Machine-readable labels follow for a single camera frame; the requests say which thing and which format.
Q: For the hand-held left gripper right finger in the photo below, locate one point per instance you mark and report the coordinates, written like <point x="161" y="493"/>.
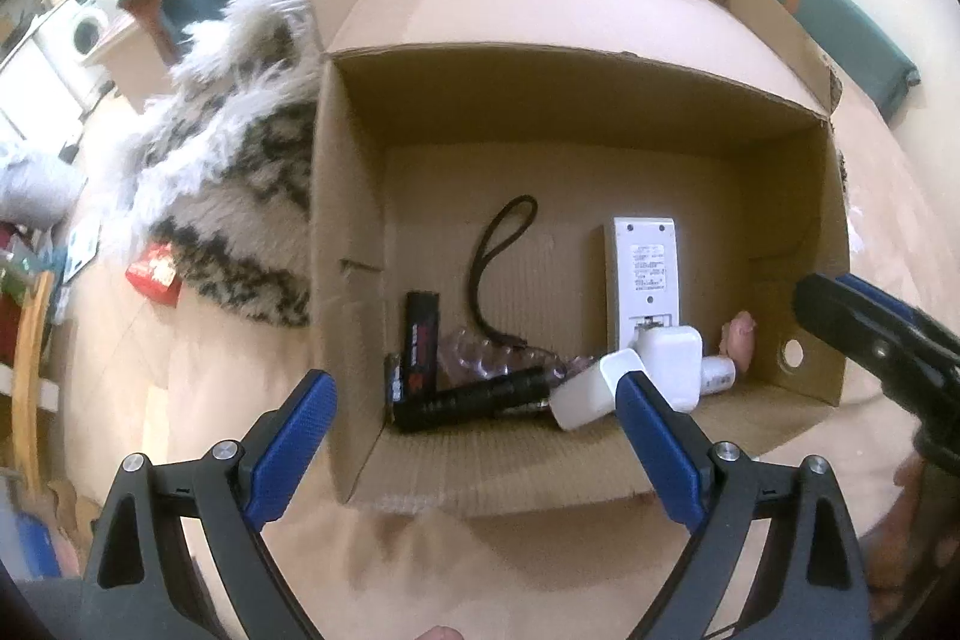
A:
<point x="660" y="445"/>

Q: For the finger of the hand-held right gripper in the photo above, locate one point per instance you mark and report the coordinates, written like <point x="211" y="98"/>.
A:
<point x="832" y="310"/>
<point x="881" y="299"/>

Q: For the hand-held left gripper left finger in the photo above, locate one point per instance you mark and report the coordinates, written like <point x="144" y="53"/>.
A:
<point x="296" y="445"/>

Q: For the white charger cube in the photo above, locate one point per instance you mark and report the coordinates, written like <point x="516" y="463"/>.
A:
<point x="673" y="370"/>

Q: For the white charger adapter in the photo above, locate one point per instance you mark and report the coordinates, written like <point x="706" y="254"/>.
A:
<point x="589" y="396"/>

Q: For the black battery pack red label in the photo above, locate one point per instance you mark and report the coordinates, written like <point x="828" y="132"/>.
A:
<point x="420" y="332"/>

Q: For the cardboard box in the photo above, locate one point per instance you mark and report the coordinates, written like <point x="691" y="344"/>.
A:
<point x="562" y="100"/>

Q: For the person's right hand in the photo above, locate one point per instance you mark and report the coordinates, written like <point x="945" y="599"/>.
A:
<point x="909" y="479"/>

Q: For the small white bottle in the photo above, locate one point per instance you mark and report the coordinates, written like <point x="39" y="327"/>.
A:
<point x="718" y="377"/>

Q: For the pink figurine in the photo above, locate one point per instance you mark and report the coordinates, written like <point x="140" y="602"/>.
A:
<point x="739" y="340"/>

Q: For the white remote control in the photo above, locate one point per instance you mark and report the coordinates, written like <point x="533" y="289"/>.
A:
<point x="645" y="269"/>

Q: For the clear plastic blister pack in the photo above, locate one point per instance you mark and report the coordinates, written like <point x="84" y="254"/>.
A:
<point x="480" y="355"/>

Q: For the red packet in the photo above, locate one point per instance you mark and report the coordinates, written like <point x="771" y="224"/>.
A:
<point x="154" y="274"/>

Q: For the wooden chair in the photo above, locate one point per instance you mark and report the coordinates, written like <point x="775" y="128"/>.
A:
<point x="30" y="385"/>

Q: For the teal cushion orange stripe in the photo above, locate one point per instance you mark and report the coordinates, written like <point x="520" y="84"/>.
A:
<point x="840" y="18"/>

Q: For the paper booklet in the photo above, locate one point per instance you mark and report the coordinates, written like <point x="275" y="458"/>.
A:
<point x="82" y="246"/>

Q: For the spotted fur blanket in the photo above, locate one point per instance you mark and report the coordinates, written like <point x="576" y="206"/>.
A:
<point x="225" y="160"/>

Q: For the white plastic bag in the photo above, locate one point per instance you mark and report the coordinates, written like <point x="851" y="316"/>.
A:
<point x="37" y="183"/>

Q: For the white low table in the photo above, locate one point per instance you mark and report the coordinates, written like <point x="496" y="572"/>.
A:
<point x="124" y="59"/>

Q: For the white washing machine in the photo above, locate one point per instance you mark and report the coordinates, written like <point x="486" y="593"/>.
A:
<point x="86" y="29"/>

